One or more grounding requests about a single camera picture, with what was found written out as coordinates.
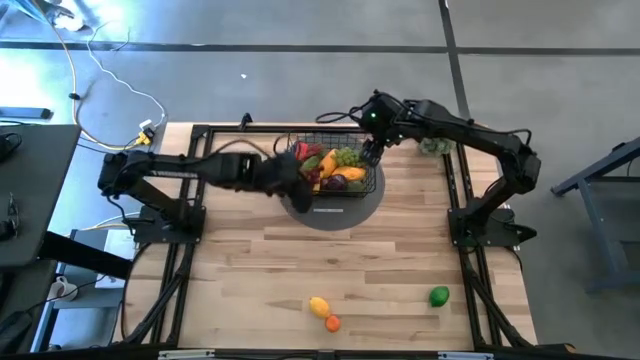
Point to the white paper sheet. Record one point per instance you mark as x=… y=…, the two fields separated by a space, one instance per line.
x=120 y=245

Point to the blue-grey side table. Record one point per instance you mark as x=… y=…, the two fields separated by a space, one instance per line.
x=595 y=171

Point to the black flat bar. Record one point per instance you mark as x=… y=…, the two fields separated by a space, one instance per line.
x=25 y=113

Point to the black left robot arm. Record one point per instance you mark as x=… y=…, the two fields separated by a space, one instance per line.
x=165 y=167

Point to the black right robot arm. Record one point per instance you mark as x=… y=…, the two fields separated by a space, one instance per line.
x=475 y=137

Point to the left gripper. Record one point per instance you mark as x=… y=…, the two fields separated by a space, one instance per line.
x=277 y=175

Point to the white and yellow plug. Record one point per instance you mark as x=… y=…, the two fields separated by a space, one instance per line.
x=145 y=131

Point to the silver aluminium extrusion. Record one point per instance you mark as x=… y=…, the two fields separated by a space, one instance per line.
x=186 y=354
x=465 y=355

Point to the round grey woven placemat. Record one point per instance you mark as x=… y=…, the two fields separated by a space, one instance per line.
x=350 y=215

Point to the black desk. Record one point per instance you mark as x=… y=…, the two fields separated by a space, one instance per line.
x=40 y=190

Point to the green grape bunch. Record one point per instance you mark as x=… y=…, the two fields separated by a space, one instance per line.
x=346 y=156

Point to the white mug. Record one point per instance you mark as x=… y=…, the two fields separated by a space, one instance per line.
x=62 y=288

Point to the green lime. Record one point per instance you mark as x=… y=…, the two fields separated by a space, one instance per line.
x=439 y=296

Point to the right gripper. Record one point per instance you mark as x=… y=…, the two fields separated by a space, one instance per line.
x=385 y=120

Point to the black table frame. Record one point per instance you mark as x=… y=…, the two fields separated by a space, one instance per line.
x=225 y=128

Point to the small orange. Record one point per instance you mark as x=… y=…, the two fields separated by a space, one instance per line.
x=333 y=324

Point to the round purple onion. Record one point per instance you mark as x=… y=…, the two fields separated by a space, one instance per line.
x=336 y=182

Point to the small black device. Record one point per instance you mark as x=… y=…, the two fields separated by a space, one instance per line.
x=12 y=215

